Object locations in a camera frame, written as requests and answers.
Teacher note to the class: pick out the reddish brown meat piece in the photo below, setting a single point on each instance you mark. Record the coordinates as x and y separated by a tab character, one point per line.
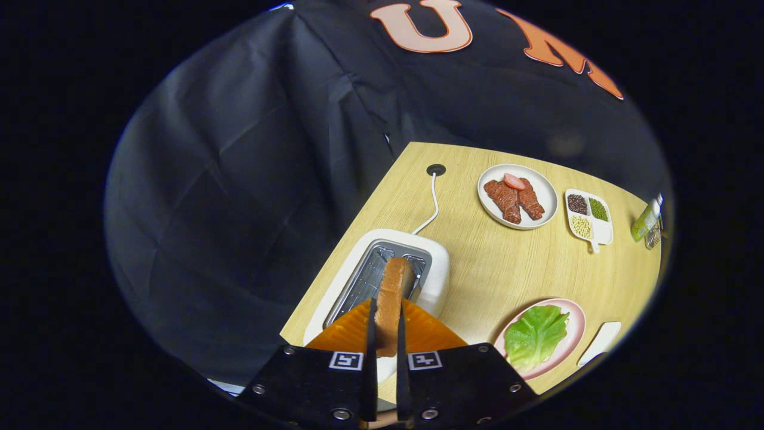
530	200
502	202

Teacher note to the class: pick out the black backdrop cloth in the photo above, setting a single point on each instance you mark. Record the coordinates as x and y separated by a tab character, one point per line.
239	179

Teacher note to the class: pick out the white square plate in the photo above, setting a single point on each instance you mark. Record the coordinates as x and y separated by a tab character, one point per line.
600	341

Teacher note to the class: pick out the grey round plate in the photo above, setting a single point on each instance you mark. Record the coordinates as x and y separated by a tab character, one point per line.
546	194

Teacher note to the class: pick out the pile of yellow soybeans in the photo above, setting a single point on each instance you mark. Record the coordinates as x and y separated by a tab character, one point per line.
582	227

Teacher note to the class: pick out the pile of dark beans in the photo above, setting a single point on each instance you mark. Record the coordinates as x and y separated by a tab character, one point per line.
577	204

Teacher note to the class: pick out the toasted bread slice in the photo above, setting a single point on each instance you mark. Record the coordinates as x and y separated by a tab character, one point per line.
391	304

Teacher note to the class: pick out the pile of green beans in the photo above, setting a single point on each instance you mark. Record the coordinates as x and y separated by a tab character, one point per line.
598	209

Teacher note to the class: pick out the pink sausage slice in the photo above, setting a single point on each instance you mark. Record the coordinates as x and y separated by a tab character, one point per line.
514	181

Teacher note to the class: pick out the white toaster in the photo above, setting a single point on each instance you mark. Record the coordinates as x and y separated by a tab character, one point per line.
439	269

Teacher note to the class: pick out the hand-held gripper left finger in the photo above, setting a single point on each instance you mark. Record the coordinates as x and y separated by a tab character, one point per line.
370	388

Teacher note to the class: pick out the pink round plate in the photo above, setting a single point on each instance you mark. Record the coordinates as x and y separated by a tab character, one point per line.
576	334

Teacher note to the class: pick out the green lettuce leaf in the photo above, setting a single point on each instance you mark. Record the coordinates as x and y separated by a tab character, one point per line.
534	337

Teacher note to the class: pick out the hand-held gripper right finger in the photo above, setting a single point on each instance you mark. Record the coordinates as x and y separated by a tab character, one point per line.
403	388

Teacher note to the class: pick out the green and silver bottle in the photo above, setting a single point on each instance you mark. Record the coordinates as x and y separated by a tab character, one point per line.
644	224

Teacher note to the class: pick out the white divided dish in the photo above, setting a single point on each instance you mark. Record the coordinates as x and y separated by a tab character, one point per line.
601	232

